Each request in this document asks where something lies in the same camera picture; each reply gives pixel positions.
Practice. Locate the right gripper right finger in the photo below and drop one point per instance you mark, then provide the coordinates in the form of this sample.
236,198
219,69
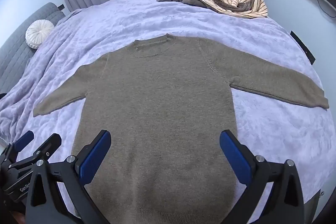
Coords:
285,201

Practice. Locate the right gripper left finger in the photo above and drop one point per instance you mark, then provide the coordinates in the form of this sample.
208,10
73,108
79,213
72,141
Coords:
44,201

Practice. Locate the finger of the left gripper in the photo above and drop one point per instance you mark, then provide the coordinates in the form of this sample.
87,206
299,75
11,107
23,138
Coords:
23,141
48,145

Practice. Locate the olive brown knit sweater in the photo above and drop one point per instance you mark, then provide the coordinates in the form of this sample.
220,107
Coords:
165,102

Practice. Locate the lavender plush bed blanket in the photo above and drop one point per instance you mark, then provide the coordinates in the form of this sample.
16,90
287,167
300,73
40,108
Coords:
276,129

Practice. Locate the grey quilted headboard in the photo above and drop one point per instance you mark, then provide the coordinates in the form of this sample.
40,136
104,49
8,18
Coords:
16,54

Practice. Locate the round white pleated cushion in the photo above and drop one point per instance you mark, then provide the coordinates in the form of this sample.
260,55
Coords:
37,32

